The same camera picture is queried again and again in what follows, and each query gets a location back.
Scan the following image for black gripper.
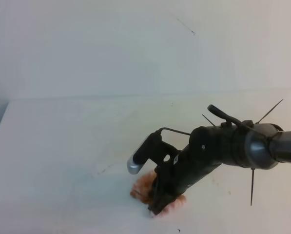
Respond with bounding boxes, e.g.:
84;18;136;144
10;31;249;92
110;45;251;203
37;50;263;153
148;125;233;215

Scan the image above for stained pink white rag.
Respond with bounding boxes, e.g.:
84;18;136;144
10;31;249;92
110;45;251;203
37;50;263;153
130;170;187;218

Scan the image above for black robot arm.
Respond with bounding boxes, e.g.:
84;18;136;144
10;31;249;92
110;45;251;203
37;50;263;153
148;120;291;215

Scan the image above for black lower zip tie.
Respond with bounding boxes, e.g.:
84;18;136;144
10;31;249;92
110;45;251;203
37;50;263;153
250;168;255;206

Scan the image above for black zip tie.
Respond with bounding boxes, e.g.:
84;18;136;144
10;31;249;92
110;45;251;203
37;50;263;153
256;99;284;124
250;168;255;206

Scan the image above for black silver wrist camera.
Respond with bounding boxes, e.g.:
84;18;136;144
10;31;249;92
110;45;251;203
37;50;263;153
127;129;180;175

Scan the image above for black camera cable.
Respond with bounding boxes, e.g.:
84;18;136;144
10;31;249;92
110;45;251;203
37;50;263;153
157;104;253;137

